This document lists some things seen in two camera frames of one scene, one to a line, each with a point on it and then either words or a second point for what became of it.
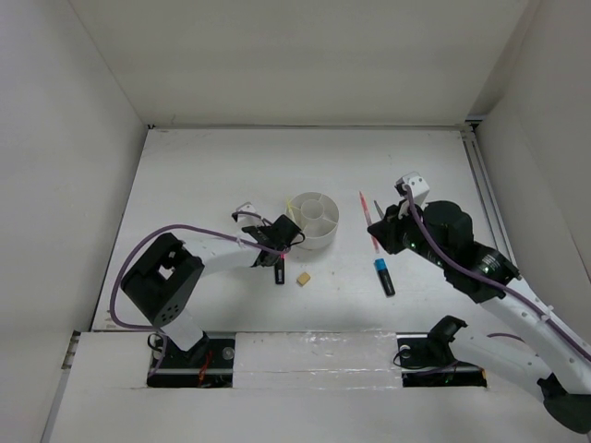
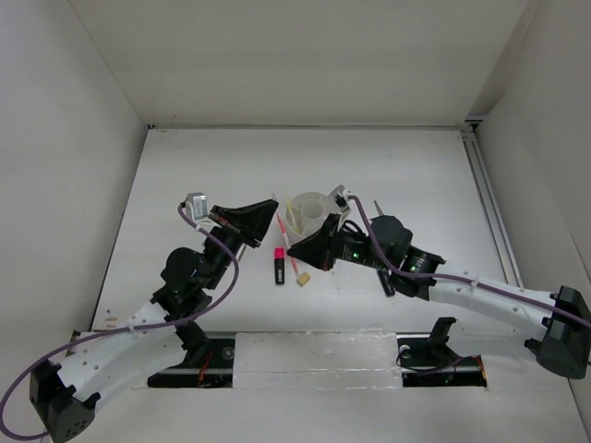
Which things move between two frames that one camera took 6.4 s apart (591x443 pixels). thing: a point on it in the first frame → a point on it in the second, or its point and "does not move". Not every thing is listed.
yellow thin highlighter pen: x=291 y=209 does not move
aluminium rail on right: x=489 y=201 does not move
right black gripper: x=387 y=230 → x=320 y=249
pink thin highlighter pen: x=367 y=218 → x=288 y=244
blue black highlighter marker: x=386 y=277 does not move
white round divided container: x=316 y=214 does not move
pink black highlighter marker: x=279 y=270 does not move
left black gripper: x=259 y=228 → x=251 y=221
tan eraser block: x=303 y=279 does not move
